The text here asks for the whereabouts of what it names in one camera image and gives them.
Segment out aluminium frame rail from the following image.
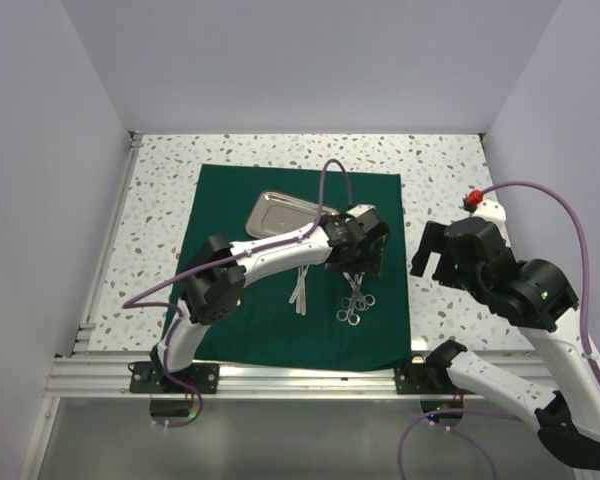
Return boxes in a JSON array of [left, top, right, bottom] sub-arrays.
[[22, 130, 589, 480]]

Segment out purple cable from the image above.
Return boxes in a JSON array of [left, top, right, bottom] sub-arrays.
[[397, 180, 600, 480], [122, 158, 356, 429]]

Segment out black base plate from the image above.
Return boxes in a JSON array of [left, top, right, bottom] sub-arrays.
[[393, 353, 458, 395], [127, 361, 220, 394]]

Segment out steel instrument tray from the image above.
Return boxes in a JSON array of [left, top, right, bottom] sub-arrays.
[[245, 190, 318, 239]]

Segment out steel scalpel handle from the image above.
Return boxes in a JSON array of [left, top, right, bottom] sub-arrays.
[[298, 265, 310, 316], [294, 267, 304, 315], [288, 265, 309, 304]]

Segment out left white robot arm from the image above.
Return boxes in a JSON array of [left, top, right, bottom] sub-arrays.
[[150, 204, 390, 393]]

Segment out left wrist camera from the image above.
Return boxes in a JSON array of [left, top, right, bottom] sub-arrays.
[[347, 204, 375, 218]]

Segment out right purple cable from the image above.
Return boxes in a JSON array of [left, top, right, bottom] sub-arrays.
[[397, 180, 600, 480]]

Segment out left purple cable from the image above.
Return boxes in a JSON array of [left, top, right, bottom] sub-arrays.
[[122, 158, 356, 429]]

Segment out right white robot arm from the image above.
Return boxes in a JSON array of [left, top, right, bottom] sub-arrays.
[[410, 217, 600, 471]]

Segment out steel surgical scissors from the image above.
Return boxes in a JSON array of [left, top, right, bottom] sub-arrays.
[[341, 272, 359, 310]]

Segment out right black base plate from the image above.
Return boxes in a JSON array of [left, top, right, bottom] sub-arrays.
[[393, 353, 458, 395]]

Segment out green surgical cloth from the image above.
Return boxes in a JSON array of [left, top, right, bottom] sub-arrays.
[[177, 165, 411, 371]]

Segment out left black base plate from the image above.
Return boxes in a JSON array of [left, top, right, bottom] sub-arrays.
[[127, 361, 220, 394]]

